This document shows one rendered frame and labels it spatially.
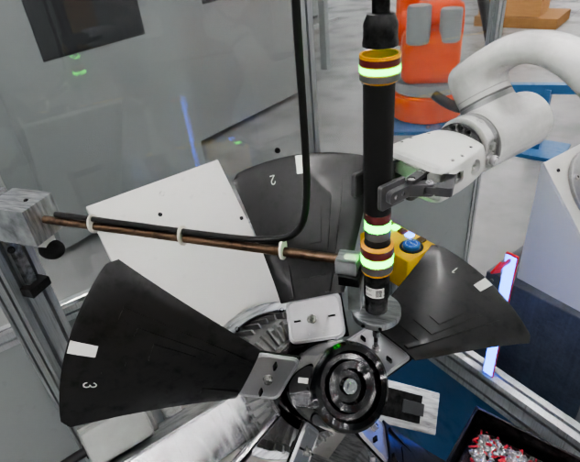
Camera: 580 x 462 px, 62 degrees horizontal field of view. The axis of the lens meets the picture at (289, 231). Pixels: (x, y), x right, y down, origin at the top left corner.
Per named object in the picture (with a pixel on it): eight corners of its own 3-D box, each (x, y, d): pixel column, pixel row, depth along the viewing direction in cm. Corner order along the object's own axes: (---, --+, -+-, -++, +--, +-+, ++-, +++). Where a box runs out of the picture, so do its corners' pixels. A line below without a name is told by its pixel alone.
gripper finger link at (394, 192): (435, 200, 58) (396, 220, 55) (414, 191, 61) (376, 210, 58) (437, 176, 57) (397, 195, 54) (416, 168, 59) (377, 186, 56)
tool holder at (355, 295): (333, 324, 69) (330, 270, 64) (344, 292, 75) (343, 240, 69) (397, 335, 66) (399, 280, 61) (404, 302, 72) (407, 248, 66)
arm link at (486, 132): (498, 181, 66) (485, 188, 65) (445, 161, 73) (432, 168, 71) (508, 122, 62) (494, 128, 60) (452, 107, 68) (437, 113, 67)
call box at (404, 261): (359, 266, 126) (359, 232, 121) (387, 250, 131) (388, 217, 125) (405, 296, 115) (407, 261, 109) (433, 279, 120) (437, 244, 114)
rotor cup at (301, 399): (294, 451, 71) (336, 470, 60) (251, 362, 72) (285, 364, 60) (366, 399, 78) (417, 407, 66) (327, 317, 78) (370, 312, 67)
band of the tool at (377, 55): (355, 87, 51) (355, 59, 49) (364, 75, 54) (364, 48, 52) (397, 88, 49) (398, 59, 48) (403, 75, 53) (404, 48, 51)
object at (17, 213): (-6, 243, 86) (-27, 203, 82) (24, 223, 92) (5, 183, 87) (38, 250, 83) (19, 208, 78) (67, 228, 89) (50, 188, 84)
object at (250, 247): (43, 225, 83) (40, 217, 83) (49, 220, 84) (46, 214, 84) (348, 268, 66) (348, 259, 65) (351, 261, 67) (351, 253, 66)
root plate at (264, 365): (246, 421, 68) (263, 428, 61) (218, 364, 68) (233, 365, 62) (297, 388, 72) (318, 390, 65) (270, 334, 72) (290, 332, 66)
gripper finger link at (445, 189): (475, 194, 57) (428, 200, 57) (450, 166, 63) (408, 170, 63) (476, 185, 56) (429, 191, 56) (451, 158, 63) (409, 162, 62)
